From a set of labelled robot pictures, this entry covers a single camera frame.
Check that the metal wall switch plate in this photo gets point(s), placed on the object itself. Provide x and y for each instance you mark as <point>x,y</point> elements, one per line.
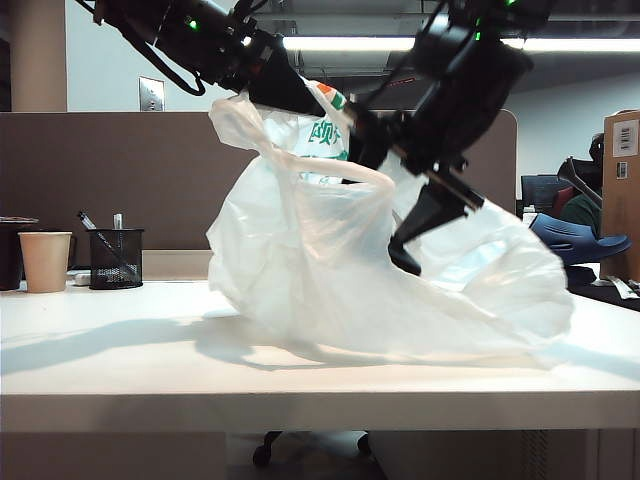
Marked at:
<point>151,95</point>

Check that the black mesh pen holder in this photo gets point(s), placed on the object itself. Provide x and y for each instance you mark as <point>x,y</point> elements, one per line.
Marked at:
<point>116,260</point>

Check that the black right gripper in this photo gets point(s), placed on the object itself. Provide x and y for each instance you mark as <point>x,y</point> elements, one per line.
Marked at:
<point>450,130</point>

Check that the person in green shirt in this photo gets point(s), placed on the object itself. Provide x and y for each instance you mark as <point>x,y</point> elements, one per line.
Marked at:
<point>582,212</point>

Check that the beige paper cup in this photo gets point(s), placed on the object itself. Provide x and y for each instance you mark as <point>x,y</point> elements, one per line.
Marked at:
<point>45,265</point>

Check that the brown desk partition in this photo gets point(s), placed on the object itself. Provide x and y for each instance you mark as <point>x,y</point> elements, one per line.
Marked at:
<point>100,165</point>

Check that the black desk mat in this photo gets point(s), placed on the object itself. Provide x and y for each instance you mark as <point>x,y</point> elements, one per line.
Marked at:
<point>610,296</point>

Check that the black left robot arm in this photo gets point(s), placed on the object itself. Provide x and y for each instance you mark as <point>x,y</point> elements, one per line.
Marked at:
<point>185,30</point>

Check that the white printed packet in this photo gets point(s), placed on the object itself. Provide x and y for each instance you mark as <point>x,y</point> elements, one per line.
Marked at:
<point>622,289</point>

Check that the labelled cardboard box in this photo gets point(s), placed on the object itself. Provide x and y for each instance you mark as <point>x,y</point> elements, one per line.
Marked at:
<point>620,210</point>

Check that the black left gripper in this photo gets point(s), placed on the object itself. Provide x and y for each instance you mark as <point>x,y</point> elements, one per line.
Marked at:
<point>250,57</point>

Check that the white printed plastic bag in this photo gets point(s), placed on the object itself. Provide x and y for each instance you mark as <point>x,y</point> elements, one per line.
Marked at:
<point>325,280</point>

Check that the black mesh office chair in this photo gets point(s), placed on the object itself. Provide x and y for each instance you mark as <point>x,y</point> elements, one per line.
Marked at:
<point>537,192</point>

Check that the dark lidded container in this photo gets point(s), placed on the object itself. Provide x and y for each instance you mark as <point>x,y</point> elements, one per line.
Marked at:
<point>9,260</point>

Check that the black pen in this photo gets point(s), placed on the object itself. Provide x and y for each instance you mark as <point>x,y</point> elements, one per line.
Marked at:
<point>86,220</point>

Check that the silver pen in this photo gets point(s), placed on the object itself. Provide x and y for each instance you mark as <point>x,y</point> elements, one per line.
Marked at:
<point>118,222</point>

